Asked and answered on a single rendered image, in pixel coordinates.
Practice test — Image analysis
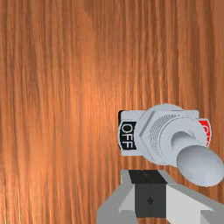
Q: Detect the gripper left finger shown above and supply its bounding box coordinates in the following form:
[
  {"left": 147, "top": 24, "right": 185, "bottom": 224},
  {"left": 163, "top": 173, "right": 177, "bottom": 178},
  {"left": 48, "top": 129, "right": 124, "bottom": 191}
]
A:
[{"left": 95, "top": 169, "right": 151, "bottom": 224}]

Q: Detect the grey toggle switch black base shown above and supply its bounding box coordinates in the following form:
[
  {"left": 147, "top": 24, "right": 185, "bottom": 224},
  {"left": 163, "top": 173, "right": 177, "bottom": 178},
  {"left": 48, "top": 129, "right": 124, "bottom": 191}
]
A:
[{"left": 117, "top": 103, "right": 224, "bottom": 188}]

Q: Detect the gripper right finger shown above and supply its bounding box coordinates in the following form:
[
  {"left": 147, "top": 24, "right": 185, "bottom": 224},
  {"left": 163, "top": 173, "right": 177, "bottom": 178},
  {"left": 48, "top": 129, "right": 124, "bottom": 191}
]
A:
[{"left": 150, "top": 169, "right": 224, "bottom": 224}]

